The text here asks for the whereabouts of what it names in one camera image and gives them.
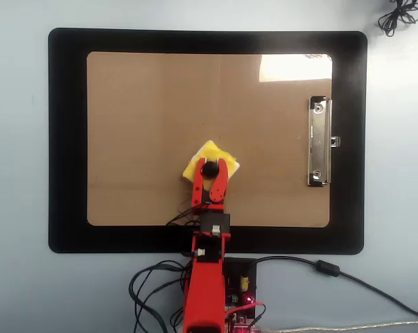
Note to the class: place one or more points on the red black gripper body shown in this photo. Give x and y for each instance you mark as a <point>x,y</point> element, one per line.
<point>206,199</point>

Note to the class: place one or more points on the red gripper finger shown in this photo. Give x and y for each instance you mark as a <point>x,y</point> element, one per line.
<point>198,184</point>
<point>219,184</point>

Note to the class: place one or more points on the yellow sponge with black knob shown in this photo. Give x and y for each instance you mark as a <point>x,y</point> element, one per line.
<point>215,151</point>

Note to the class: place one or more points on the black base controller board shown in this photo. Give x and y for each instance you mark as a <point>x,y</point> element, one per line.
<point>245,270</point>

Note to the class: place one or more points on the brown clipboard board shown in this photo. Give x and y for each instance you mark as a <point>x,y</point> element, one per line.
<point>143,104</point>

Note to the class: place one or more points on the silver metal clipboard clip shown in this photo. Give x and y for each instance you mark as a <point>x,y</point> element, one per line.
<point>319,145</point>

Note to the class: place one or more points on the black rectangular mat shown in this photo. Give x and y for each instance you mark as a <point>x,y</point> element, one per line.
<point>66,138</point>

